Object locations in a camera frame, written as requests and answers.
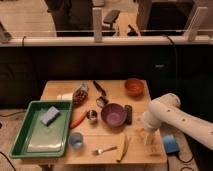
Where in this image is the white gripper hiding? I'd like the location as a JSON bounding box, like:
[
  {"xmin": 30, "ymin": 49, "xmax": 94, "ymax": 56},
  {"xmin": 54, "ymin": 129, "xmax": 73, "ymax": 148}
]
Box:
[{"xmin": 140, "ymin": 111, "xmax": 162, "ymax": 146}]

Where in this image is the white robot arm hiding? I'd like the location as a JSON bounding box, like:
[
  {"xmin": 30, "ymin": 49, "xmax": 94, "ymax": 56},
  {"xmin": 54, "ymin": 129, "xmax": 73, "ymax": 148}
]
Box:
[{"xmin": 140, "ymin": 93, "xmax": 213, "ymax": 151}]

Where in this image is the small metal cup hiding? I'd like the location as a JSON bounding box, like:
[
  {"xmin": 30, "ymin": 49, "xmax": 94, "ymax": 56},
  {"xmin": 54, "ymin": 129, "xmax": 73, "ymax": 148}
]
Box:
[{"xmin": 86, "ymin": 110, "xmax": 98, "ymax": 124}]

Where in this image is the blue plastic cup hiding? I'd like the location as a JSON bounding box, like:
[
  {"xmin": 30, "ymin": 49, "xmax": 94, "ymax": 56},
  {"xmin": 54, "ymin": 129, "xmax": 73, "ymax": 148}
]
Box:
[{"xmin": 68, "ymin": 132, "xmax": 83, "ymax": 149}]

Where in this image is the white cup on side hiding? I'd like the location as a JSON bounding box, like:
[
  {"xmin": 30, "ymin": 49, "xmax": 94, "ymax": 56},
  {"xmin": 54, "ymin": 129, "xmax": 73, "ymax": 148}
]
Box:
[{"xmin": 57, "ymin": 93, "xmax": 73, "ymax": 101}]

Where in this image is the blue tape roll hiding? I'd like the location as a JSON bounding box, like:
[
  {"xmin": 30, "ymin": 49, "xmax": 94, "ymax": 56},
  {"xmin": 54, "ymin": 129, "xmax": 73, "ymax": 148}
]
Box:
[{"xmin": 163, "ymin": 135, "xmax": 179, "ymax": 154}]

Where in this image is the yellow banana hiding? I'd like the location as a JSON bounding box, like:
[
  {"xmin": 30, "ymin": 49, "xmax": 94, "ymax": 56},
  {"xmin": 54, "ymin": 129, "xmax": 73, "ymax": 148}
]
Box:
[{"xmin": 116, "ymin": 133, "xmax": 129, "ymax": 163}]

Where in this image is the dark brown block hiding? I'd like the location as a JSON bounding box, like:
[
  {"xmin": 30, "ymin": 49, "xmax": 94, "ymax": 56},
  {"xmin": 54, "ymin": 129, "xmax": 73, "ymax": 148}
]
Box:
[{"xmin": 124, "ymin": 105, "xmax": 132, "ymax": 125}]

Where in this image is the purple bowl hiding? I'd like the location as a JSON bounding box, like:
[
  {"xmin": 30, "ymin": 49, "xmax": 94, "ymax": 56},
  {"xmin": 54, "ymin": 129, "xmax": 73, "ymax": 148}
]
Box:
[{"xmin": 101, "ymin": 103, "xmax": 127, "ymax": 128}]

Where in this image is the wooden table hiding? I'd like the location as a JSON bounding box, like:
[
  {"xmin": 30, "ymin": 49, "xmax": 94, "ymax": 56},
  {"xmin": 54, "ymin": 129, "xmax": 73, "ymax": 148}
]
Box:
[{"xmin": 21, "ymin": 80, "xmax": 167, "ymax": 165}]

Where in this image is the orange bowl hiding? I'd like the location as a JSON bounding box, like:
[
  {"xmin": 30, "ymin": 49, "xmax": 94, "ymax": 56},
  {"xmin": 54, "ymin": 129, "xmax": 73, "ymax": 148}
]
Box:
[{"xmin": 124, "ymin": 78, "xmax": 144, "ymax": 97}]

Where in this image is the metal fork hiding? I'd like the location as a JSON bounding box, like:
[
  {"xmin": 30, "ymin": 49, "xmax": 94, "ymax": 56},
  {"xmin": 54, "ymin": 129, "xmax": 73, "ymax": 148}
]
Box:
[{"xmin": 92, "ymin": 146, "xmax": 117, "ymax": 156}]

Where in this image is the orange carrot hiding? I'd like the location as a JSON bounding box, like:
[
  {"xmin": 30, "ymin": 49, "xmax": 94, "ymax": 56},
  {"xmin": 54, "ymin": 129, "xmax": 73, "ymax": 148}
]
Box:
[{"xmin": 69, "ymin": 111, "xmax": 87, "ymax": 129}]

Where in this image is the blue sponge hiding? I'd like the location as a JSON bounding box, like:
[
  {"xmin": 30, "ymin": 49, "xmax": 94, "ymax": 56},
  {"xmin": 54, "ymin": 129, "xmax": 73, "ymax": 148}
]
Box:
[{"xmin": 40, "ymin": 106, "xmax": 60, "ymax": 126}]

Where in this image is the green plastic tray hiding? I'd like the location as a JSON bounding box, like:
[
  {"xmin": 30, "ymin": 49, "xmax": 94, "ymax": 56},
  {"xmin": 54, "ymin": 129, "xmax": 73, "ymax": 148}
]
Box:
[{"xmin": 10, "ymin": 100, "xmax": 72, "ymax": 159}]

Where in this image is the black office chair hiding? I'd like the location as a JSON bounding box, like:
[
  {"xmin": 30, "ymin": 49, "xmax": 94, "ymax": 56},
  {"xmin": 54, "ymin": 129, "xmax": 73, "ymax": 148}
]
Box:
[{"xmin": 102, "ymin": 10, "xmax": 120, "ymax": 36}]

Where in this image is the black handled metal scoop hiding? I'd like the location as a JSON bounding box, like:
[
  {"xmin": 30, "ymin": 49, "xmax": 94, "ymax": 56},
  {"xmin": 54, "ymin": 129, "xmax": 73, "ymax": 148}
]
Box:
[{"xmin": 93, "ymin": 81, "xmax": 108, "ymax": 108}]

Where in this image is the white horizontal rail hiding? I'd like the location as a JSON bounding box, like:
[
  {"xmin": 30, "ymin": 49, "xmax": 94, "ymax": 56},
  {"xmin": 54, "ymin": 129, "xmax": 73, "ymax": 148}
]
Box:
[{"xmin": 0, "ymin": 35, "xmax": 213, "ymax": 47}]

